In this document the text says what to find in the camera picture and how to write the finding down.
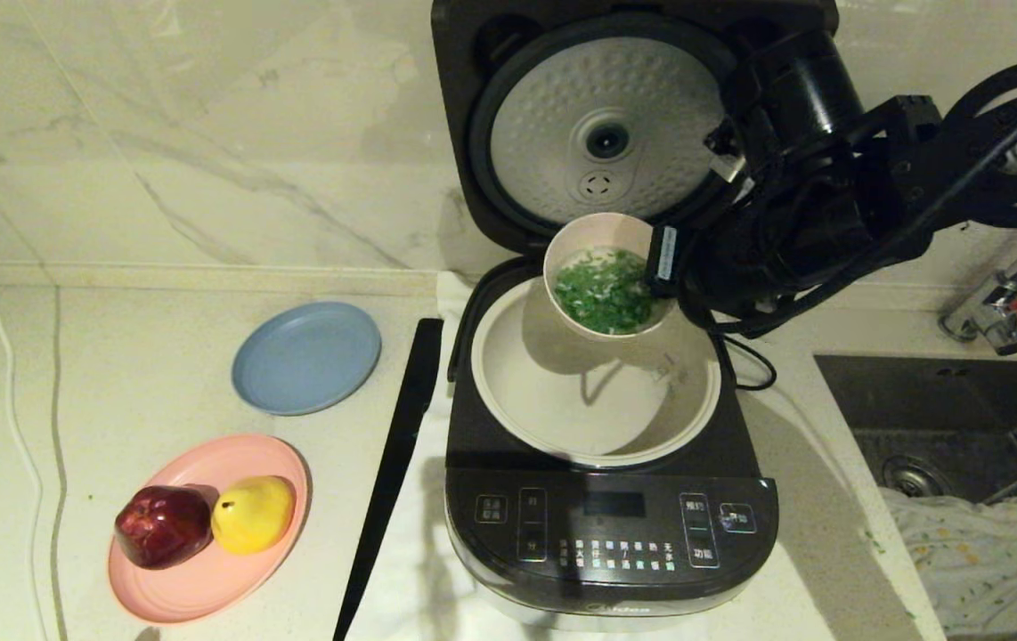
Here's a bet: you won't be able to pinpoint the chrome faucet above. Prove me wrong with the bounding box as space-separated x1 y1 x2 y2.
938 223 1017 357

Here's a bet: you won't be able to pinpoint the green grains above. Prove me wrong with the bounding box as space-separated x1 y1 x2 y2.
553 249 656 337

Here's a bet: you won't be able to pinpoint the pink plate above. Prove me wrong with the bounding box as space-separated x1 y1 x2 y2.
108 434 311 624

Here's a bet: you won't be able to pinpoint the black rice cooker body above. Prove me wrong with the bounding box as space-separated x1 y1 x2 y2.
443 256 780 633

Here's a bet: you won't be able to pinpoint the white inner cooking pot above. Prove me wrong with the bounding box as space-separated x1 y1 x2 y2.
470 270 722 469

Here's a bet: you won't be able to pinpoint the dark red apple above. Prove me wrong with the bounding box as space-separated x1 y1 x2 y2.
114 485 212 571

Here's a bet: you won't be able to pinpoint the blue plate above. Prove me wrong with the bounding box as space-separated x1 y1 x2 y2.
232 301 383 417

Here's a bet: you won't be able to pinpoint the long black flat bar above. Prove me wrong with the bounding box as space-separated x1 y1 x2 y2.
331 318 445 641

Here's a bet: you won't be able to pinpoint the black rice cooker lid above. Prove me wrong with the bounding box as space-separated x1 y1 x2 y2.
431 0 839 261

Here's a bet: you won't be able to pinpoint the yellow pear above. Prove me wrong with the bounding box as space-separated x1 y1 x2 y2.
210 475 297 556

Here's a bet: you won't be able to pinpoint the round steel sink drain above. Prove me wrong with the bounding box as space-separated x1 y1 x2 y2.
881 454 955 499

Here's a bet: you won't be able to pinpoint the pink bowl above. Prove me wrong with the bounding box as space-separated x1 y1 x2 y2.
543 212 680 344

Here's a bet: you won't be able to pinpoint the black power cable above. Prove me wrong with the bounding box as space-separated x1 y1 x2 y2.
722 334 778 393

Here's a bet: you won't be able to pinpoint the white speckled cloth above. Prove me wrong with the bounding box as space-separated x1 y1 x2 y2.
878 485 1017 637

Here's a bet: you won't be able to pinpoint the stainless steel sink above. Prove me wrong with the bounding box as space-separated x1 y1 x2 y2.
814 353 1017 641

